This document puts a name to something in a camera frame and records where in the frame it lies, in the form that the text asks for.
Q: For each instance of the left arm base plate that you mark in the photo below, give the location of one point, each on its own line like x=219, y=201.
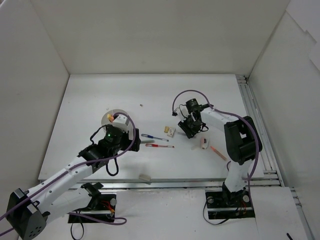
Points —
x=104, y=210

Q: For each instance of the white eraser block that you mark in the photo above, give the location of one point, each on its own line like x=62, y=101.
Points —
x=144, y=177

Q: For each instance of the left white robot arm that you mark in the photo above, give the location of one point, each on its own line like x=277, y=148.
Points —
x=29, y=211

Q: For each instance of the aluminium table rail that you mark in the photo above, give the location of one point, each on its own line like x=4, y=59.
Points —
x=267, y=157

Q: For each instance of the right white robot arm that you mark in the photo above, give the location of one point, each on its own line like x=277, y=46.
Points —
x=242, y=141

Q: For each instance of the green-grey pen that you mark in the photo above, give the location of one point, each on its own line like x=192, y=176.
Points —
x=147, y=142

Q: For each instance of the white staple box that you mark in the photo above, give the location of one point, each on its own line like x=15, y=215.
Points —
x=170, y=132

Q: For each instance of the blue gel pen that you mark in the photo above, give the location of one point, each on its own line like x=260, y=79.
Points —
x=154, y=137

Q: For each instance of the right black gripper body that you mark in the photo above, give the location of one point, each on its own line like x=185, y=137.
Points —
x=186, y=127

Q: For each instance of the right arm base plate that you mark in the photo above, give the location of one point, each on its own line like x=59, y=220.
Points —
x=217, y=208

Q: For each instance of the front aluminium rail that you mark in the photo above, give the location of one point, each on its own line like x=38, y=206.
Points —
x=184, y=184

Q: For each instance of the yellow staple box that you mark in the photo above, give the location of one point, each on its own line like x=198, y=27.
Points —
x=166, y=129

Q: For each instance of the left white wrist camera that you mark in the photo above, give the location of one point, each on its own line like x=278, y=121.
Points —
x=121, y=121

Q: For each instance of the red gel pen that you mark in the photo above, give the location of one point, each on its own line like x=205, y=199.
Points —
x=152, y=145

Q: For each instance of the white round divided container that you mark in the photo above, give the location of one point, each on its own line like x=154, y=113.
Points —
x=105, y=121

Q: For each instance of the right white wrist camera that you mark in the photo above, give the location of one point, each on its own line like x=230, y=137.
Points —
x=181, y=111

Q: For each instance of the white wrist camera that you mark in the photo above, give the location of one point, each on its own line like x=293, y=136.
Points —
x=121, y=121
x=181, y=111

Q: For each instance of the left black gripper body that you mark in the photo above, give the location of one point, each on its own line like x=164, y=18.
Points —
x=136, y=141

